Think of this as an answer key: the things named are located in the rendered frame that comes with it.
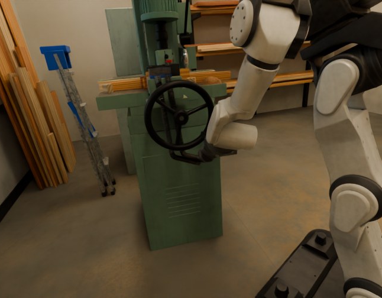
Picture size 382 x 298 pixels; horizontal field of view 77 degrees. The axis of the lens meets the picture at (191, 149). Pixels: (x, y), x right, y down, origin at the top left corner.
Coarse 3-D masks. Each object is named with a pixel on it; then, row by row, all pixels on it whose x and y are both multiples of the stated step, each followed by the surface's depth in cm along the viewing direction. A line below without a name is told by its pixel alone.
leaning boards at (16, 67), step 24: (0, 0) 214; (0, 24) 203; (0, 48) 191; (24, 48) 225; (0, 72) 184; (24, 72) 196; (24, 96) 194; (48, 96) 228; (24, 120) 204; (48, 120) 247; (24, 144) 202; (48, 144) 212; (72, 144) 285; (48, 168) 213; (72, 168) 251
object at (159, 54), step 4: (156, 52) 118; (160, 52) 114; (164, 52) 114; (168, 52) 115; (156, 56) 122; (160, 56) 115; (172, 56) 116; (156, 60) 125; (160, 60) 115; (164, 60) 116; (160, 64) 116
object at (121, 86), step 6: (216, 72) 128; (222, 72) 128; (228, 72) 129; (198, 78) 126; (204, 78) 127; (222, 78) 129; (228, 78) 130; (114, 84) 118; (120, 84) 119; (126, 84) 119; (132, 84) 120; (138, 84) 121; (114, 90) 119
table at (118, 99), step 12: (204, 84) 117; (216, 84) 114; (96, 96) 106; (108, 96) 105; (120, 96) 106; (132, 96) 107; (144, 96) 108; (192, 96) 113; (216, 96) 116; (108, 108) 107
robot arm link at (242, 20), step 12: (240, 0) 46; (252, 0) 41; (264, 0) 44; (276, 0) 43; (288, 0) 43; (300, 0) 42; (240, 12) 44; (252, 12) 41; (300, 12) 43; (240, 24) 44; (252, 24) 42; (240, 36) 44; (252, 36) 43
